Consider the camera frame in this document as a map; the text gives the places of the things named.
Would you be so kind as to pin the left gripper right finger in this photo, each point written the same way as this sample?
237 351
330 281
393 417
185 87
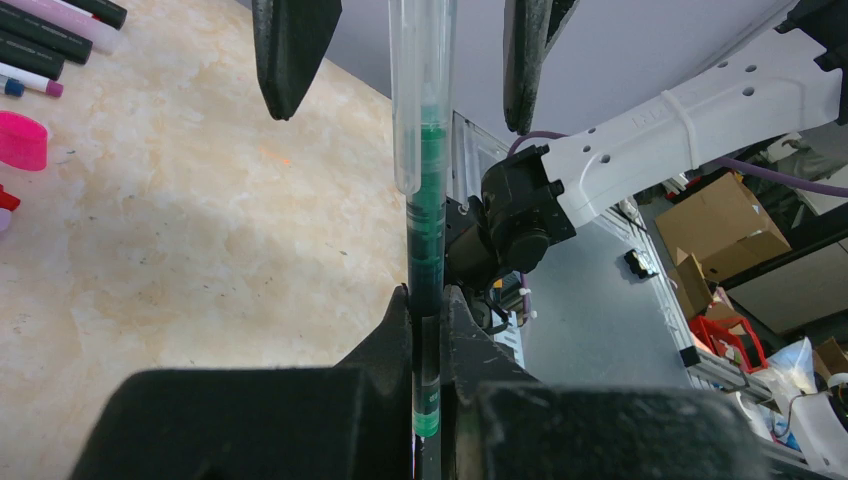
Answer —
500 422

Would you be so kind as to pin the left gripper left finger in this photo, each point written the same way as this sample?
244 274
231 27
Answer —
348 421

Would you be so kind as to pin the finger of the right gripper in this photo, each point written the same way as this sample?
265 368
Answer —
291 38
531 28

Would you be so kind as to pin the clear gel pen cap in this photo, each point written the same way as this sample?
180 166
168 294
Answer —
422 40

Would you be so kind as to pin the pale purple highlighter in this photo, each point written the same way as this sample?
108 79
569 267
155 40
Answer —
103 37

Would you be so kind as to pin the black highlighter orange cap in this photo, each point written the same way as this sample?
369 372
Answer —
45 34

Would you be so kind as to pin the white marker magenta end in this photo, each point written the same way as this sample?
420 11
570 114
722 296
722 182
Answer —
33 81

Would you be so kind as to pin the black highlighter blue tip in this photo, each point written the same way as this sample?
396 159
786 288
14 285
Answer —
24 54

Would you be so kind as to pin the red marker cap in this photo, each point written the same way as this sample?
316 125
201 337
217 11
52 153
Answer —
8 201

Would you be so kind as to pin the black highlighter pink cap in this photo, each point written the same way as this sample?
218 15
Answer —
106 11

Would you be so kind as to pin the black gel pen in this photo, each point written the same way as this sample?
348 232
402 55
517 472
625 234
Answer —
425 298

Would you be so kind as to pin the pale purple highlighter cap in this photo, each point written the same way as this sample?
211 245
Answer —
5 219

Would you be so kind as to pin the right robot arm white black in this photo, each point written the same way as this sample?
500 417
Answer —
789 78

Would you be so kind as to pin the red plastic item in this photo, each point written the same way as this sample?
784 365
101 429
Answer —
732 339

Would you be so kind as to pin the cardboard box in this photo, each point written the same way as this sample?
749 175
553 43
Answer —
714 234

